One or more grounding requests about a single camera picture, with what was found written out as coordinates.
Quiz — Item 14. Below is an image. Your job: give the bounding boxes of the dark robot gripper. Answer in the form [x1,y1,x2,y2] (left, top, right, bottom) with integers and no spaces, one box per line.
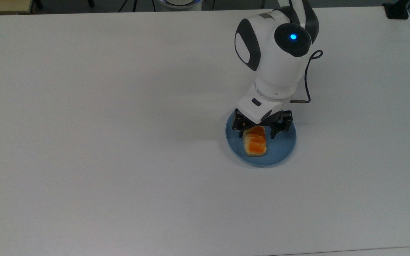
[231,84,294,139]

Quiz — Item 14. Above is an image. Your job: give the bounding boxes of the orange glazed bread loaf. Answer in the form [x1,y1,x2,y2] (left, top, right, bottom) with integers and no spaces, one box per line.
[243,126,268,157]

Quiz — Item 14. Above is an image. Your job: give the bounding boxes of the blue round plate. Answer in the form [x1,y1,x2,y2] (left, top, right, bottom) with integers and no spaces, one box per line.
[225,110,297,167]

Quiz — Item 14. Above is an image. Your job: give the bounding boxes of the black table clamp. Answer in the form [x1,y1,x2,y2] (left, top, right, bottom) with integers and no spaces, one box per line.
[384,0,410,20]

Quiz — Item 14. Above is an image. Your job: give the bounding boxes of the wooden table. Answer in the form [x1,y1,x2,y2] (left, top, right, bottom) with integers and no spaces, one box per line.
[0,0,35,15]

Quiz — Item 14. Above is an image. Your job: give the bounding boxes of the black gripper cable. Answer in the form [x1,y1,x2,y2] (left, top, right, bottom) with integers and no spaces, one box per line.
[290,50,324,105]

